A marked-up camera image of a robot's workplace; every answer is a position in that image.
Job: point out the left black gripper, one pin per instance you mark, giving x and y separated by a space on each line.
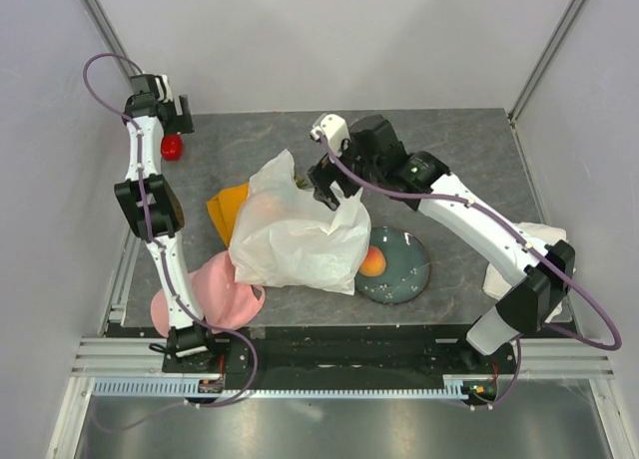
181 124

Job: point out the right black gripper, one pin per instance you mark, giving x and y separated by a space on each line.
321 176

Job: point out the fake red bell pepper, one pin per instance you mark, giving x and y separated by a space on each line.
172 147

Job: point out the white plastic bag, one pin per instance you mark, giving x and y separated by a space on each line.
284 237

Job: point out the fake peach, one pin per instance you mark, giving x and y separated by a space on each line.
374 263

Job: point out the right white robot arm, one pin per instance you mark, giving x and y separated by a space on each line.
536 271

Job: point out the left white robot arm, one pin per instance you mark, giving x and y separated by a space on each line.
155 216

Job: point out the fake fruit green leaves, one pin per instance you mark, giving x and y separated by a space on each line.
302 183

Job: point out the orange cloth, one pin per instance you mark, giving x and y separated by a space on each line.
223 209

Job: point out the blue ceramic plate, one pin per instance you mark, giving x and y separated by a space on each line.
407 268

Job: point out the pink cap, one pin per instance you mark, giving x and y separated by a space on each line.
224 302

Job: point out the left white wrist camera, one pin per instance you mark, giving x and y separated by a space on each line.
164 92

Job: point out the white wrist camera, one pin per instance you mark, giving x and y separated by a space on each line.
164 92
333 128

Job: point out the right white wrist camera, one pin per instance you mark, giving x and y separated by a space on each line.
333 128

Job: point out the left aluminium frame post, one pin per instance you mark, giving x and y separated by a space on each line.
109 37

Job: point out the aluminium frame post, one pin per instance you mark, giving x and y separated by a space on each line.
551 49
109 37

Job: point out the slotted cable duct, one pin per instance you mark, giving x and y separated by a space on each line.
202 389

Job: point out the right aluminium frame post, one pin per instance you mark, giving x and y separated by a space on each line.
551 49

